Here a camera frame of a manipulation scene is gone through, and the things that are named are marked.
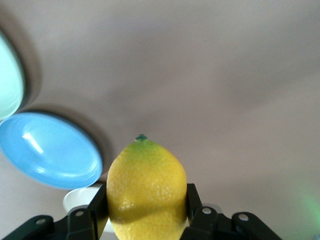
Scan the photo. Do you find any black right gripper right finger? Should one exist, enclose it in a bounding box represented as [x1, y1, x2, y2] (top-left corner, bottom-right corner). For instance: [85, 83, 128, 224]
[179, 183, 286, 240]

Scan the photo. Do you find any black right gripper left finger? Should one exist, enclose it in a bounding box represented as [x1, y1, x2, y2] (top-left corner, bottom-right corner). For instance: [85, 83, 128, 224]
[0, 184, 112, 240]

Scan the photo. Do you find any yellow lemon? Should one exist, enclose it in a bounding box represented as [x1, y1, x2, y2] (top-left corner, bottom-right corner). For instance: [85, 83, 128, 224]
[106, 134, 188, 240]

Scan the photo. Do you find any blue round plate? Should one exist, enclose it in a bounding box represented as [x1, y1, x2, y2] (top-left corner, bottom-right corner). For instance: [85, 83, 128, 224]
[0, 111, 104, 190]

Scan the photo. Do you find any beige round plate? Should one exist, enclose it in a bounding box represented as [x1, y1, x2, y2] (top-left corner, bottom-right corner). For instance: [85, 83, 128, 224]
[62, 184, 114, 235]

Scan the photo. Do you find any pale green round plate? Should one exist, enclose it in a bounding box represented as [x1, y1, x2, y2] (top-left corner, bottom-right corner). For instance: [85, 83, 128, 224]
[0, 29, 26, 123]

